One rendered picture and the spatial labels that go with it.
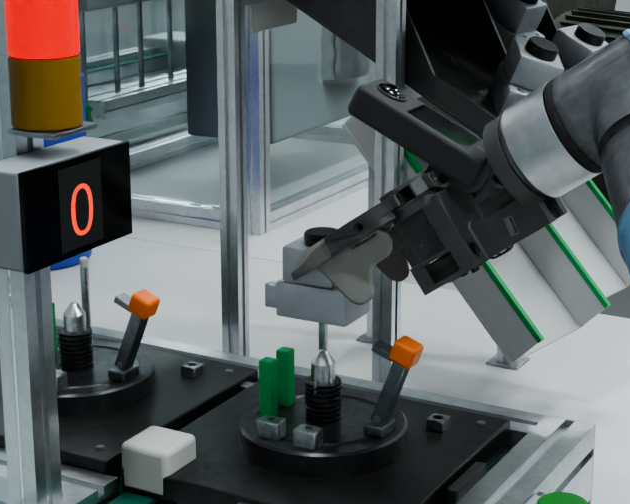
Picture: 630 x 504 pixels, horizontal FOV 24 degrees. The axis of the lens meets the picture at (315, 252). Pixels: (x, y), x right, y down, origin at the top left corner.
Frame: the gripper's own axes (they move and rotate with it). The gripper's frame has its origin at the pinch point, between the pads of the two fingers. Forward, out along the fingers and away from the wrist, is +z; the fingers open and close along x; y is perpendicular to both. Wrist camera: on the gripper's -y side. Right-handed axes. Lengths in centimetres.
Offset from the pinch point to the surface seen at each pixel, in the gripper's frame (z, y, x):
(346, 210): 59, -8, 105
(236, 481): 10.8, 12.3, -10.0
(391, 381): -0.4, 11.8, -0.7
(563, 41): -12.0, -6.6, 39.8
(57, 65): -2.6, -19.4, -20.1
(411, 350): -3.5, 10.4, -0.9
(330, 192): 61, -12, 108
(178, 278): 61, -10, 61
